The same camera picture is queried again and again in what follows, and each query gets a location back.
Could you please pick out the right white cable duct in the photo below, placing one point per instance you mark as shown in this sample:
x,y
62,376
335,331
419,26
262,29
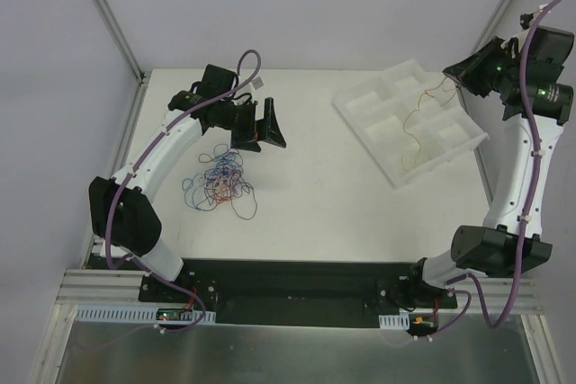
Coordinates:
x,y
399,322

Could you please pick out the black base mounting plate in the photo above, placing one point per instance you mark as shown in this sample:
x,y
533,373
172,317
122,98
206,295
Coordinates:
x,y
285,293

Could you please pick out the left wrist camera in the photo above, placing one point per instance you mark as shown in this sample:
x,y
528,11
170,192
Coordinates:
x,y
257,83

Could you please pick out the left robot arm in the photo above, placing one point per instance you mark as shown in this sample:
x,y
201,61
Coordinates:
x,y
121,207

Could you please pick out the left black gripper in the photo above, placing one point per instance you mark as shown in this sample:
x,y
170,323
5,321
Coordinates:
x,y
251,126

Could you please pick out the left white cable duct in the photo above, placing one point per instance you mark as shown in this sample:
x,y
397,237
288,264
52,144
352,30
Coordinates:
x,y
143,315

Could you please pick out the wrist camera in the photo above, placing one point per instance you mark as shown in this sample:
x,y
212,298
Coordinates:
x,y
526,20
257,83

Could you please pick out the left aluminium frame post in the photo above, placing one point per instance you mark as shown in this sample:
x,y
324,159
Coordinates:
x,y
118,37

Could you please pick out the white cable duct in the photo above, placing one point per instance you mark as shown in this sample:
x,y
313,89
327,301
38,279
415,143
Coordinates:
x,y
399,322
143,315

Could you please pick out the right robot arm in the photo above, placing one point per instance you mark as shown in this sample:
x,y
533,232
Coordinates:
x,y
524,71

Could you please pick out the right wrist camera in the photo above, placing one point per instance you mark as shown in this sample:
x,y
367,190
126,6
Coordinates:
x,y
526,20

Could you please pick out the white foam compartment tray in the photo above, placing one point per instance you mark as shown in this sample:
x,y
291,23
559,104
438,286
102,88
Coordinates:
x,y
409,120

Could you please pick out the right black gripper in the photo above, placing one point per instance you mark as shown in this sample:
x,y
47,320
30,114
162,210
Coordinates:
x,y
481,71

